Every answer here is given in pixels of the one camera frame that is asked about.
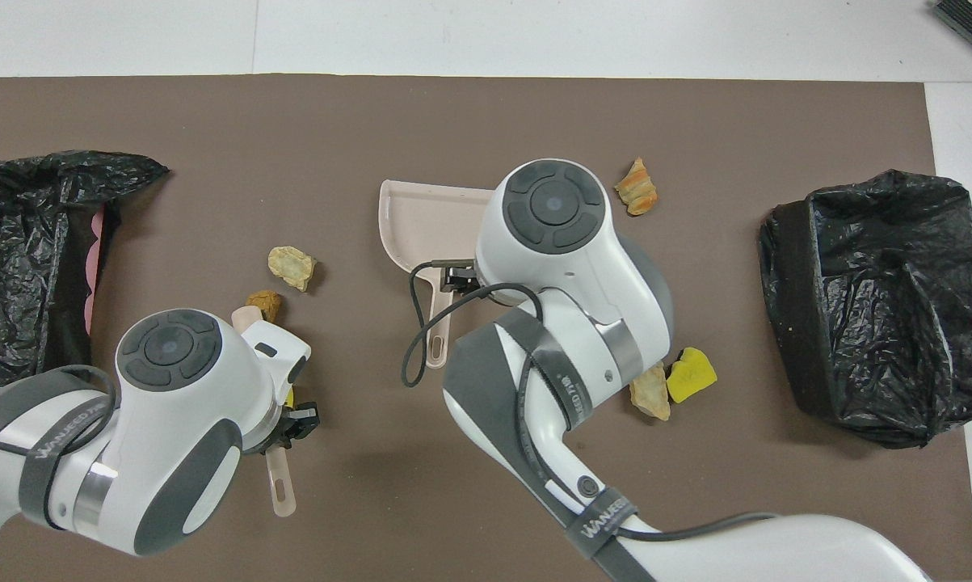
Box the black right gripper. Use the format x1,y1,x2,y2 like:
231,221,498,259
441,259,494,296

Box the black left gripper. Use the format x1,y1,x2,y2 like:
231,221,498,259
263,403,322,452

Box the beige plastic dustpan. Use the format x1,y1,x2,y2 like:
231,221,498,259
378,179,499,370

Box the beige hand brush black bristles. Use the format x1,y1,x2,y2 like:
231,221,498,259
232,306,298,518

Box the brown bread roll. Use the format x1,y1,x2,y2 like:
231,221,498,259
246,289,284,323

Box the beige bread chunk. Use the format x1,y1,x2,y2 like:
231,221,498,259
267,246,318,293
629,362,672,422

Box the striped croissant piece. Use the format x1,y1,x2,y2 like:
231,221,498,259
614,157,659,217

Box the black bag lined pink bin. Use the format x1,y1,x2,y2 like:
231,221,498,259
0,150,171,409

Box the brown table mat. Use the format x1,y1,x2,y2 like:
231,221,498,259
0,74,972,582

